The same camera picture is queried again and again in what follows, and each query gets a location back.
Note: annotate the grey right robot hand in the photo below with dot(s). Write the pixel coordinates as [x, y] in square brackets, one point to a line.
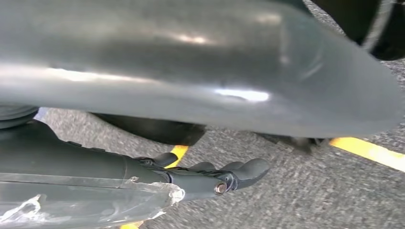
[79, 167]

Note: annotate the grey right robot leg shell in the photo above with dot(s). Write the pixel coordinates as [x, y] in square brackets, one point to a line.
[189, 63]

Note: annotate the yellow floor tape marking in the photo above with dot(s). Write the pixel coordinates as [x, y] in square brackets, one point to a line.
[370, 151]

